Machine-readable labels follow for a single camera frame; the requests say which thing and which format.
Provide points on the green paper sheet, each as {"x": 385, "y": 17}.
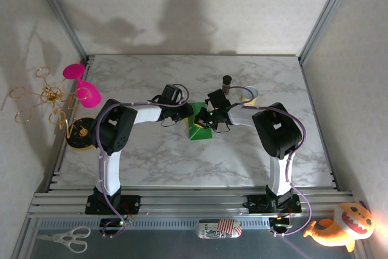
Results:
{"x": 200, "y": 134}

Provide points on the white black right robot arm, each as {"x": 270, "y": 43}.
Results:
{"x": 279, "y": 131}

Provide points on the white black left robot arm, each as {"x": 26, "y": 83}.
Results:
{"x": 112, "y": 131}

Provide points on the dark spice jar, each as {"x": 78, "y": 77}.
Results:
{"x": 227, "y": 83}

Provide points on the pink plastic wine glass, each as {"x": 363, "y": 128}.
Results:
{"x": 88, "y": 96}

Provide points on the patterned cylindrical pouch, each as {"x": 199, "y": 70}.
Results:
{"x": 218, "y": 228}

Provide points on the black controller box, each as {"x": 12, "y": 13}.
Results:
{"x": 282, "y": 224}
{"x": 110, "y": 224}

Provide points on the orange plush fish toy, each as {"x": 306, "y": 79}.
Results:
{"x": 342, "y": 225}

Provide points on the white scissors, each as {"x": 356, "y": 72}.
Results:
{"x": 57, "y": 236}

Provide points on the aluminium frame rails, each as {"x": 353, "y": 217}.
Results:
{"x": 194, "y": 204}

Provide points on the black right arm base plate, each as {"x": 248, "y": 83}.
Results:
{"x": 257, "y": 204}

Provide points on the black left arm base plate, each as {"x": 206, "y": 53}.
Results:
{"x": 130, "y": 204}

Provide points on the aluminium table side rail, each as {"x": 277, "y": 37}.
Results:
{"x": 332, "y": 177}
{"x": 56, "y": 177}

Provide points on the aluminium corner post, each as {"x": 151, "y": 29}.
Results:
{"x": 329, "y": 10}
{"x": 58, "y": 10}

